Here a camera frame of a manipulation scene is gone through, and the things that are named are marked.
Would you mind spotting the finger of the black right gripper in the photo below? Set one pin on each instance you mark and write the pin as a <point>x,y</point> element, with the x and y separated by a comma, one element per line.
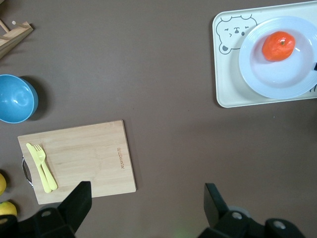
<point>315,66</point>

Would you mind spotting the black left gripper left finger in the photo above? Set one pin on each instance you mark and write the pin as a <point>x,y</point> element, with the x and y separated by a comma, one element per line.
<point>78,203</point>

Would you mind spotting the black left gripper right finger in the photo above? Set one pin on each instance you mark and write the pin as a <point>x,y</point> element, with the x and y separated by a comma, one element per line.
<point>214,205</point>

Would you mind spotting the orange mandarin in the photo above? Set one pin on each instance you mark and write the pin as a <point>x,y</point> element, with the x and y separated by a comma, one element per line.
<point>278,46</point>

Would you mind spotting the pale lilac round plate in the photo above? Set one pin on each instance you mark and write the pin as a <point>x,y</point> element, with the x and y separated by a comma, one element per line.
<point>272,79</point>

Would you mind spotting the bamboo cutting board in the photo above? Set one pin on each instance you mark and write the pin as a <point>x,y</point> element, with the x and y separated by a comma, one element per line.
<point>86,158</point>

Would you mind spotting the yellow plastic fork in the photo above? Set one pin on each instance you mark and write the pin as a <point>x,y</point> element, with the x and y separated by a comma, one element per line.
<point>45,168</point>

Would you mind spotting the yellow lemon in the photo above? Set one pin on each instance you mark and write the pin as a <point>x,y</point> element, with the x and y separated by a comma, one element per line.
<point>2,184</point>
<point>7,209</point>

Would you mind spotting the cream bear print tray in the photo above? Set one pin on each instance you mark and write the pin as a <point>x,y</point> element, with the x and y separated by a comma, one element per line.
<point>227,74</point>

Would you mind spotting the blue bowl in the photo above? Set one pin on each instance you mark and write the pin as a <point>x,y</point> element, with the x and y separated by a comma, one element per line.
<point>15,99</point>

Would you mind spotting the wooden peg rack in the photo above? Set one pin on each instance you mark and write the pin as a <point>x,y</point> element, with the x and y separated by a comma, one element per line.
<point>15,37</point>

